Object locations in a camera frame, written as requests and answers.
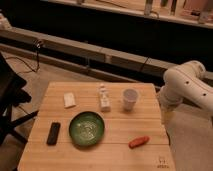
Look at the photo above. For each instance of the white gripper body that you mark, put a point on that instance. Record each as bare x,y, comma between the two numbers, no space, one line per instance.
166,113

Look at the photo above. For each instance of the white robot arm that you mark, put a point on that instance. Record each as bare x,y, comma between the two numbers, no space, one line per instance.
184,81

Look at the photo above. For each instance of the green ceramic bowl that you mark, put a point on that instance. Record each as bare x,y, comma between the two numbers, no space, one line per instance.
86,129

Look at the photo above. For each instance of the white paper cup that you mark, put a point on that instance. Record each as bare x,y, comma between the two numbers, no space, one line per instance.
130,97

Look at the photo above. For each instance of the white figurine bottle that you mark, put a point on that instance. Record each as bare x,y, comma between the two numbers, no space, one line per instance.
104,99

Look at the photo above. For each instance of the white rectangular block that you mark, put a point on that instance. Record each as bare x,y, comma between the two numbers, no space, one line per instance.
69,100

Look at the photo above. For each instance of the black remote control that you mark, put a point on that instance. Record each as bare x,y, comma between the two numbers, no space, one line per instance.
53,133

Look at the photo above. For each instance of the black office chair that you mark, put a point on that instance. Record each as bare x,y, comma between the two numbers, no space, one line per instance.
11,95

